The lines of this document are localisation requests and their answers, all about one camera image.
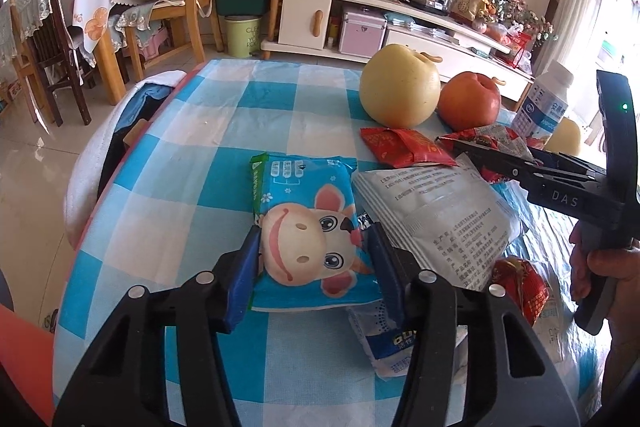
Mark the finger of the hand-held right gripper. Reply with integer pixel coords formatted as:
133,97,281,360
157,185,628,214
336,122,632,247
530,149,607,178
451,139,597,188

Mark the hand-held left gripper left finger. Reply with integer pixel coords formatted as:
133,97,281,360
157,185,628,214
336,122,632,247
52,227,263,427

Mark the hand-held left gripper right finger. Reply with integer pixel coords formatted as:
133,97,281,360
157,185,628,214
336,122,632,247
367,223,583,427

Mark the red and silver wrapper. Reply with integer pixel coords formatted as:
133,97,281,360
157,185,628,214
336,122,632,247
436,124,537,184

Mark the white packet with grey print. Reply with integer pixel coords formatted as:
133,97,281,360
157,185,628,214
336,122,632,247
351,153,522,293

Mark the blue cartoon wet wipes packet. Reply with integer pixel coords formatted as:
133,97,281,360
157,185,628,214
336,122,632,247
249,152,383,313

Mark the person's right forearm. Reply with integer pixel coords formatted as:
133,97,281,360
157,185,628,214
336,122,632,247
602,279,640,403

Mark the light green trash bin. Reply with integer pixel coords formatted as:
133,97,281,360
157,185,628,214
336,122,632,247
222,14,264,58

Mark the person's right hand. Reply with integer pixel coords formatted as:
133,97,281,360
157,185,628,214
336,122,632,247
570,226,640,304

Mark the yellow pear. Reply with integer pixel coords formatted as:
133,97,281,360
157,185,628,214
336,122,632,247
543,117,584,156
359,43,442,129

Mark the white yogurt drink bottle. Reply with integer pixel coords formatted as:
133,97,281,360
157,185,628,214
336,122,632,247
510,60,576,148

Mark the orange red apple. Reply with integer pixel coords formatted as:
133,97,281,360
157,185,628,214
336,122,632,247
438,71,502,132

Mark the white packet with blue print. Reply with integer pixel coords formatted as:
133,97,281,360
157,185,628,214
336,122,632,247
346,301,469,381

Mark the flat red packet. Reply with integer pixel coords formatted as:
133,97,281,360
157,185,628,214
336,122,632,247
360,127,459,169

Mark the red gift bag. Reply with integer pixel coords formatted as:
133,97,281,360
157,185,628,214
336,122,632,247
504,32,534,64

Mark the red snack wrapper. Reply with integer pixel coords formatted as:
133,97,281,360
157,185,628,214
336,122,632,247
491,257,551,329

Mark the blue checked tablecloth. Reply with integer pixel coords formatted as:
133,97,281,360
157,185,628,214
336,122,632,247
52,59,617,427

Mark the dried flower arrangement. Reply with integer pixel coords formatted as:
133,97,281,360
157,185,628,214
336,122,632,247
494,0,557,44

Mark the beige snack bag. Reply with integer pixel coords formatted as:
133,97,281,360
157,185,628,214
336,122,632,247
449,0,494,21

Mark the white TV cabinet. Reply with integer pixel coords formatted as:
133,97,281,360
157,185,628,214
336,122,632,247
261,0,536,104

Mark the pink storage case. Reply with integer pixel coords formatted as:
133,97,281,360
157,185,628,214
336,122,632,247
339,8,389,56

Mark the white cloth covered seat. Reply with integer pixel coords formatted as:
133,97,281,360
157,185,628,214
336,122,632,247
64,69,202,249

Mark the orange red plastic object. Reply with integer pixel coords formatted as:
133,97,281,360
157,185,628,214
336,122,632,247
0,303,57,427

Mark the dark wooden chair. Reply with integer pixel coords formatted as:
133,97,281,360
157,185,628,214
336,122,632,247
9,0,97,128

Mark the dining table with printed cloth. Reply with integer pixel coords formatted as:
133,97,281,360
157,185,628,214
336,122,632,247
71,0,132,104

